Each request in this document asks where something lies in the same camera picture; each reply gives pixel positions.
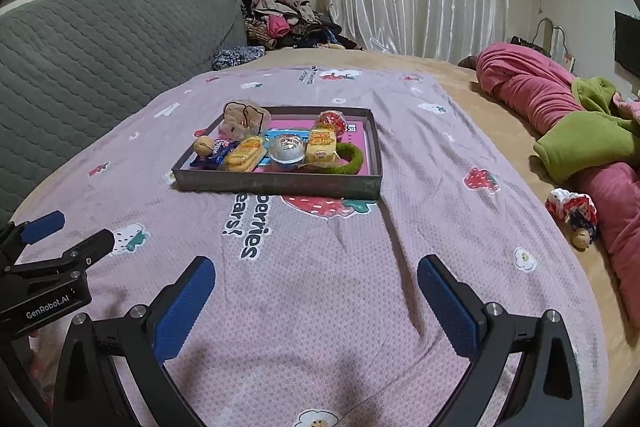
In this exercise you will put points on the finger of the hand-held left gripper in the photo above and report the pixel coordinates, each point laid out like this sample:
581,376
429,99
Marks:
95,244
45,226

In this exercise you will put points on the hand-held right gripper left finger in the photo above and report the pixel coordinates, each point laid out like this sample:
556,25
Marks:
182,312

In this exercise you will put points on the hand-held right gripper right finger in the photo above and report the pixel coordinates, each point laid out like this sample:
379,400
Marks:
447,307

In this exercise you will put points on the walnut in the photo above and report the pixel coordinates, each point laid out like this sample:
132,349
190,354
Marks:
203,146

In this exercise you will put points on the blue snack packet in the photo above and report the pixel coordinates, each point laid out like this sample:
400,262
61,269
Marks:
215,153

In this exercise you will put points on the shallow grey box tray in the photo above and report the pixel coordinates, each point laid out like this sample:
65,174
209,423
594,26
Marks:
280,184

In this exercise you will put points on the yellow cake packet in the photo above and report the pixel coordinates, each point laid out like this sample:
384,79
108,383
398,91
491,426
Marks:
245,154
320,149

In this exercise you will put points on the clear egg capsule white toy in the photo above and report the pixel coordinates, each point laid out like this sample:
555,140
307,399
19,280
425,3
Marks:
287,149

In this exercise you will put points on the clear egg capsule red filling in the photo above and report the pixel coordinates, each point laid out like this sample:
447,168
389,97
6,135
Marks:
332,119

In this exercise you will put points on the printed pink blanket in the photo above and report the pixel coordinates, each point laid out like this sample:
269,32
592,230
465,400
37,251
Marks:
320,282

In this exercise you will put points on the small cloth doll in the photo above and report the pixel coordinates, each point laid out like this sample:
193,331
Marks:
572,214

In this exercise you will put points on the grey quilted headboard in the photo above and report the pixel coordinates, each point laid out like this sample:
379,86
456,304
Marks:
100,57

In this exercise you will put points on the green fleece blanket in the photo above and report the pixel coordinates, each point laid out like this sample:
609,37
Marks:
570,142

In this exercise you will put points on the dark floral cloth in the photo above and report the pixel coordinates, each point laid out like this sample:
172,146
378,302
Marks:
237,57

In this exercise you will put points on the beige bed sheet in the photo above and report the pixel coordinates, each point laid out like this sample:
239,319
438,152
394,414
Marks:
450,67

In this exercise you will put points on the pink quilt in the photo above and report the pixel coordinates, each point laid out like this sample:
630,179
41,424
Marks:
520,77

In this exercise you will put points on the black bag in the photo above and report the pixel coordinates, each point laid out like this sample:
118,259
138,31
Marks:
524,42

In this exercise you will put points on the pile of clothes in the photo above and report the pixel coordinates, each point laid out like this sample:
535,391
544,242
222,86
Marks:
295,22

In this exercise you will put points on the black television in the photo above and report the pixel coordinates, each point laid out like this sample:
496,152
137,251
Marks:
629,42

